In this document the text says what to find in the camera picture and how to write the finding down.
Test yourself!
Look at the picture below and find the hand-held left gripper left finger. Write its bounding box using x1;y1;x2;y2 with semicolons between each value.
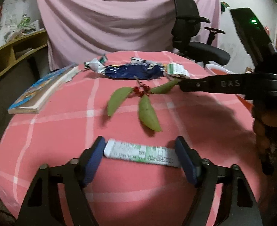
16;136;106;226

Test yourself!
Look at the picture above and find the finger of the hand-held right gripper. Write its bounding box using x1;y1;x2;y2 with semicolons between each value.
180;74;246;95

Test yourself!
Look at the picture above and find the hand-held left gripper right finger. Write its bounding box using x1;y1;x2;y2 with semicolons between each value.
175;136;263;226

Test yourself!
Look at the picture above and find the white basin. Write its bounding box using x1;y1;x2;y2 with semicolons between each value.
204;62;255;112

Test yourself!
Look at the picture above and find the green and white tube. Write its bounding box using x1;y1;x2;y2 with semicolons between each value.
103;139;181;169

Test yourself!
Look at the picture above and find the leafy sprig with red berries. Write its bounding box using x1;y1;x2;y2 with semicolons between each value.
107;75;180;132

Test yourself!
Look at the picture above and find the person's right hand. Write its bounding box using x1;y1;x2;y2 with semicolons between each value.
253;113;271;170

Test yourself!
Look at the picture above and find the pink checkered tablecloth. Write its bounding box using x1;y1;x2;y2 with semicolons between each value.
0;50;266;226

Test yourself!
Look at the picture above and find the black office chair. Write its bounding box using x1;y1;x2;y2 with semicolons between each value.
169;0;231;67

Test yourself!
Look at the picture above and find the green and white packet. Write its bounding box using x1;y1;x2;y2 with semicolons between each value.
166;62;191;79

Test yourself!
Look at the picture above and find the small torn white wrapper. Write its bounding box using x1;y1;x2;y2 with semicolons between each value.
130;57;161;66

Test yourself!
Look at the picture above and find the crumpled blue foil bag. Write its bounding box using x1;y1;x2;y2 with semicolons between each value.
104;63;165;80

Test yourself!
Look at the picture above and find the blue illustrated book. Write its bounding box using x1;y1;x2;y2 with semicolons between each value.
8;63;80;115

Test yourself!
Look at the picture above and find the crumpled white green wrapper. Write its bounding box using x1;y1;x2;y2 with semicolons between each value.
84;55;109;73

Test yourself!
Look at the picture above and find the pink backdrop cloth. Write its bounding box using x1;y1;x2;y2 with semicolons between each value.
35;0;221;70

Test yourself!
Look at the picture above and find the wooden shelf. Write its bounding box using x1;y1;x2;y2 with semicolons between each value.
0;29;48;89

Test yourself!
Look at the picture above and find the pile of papers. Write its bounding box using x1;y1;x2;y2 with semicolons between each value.
3;16;45;43

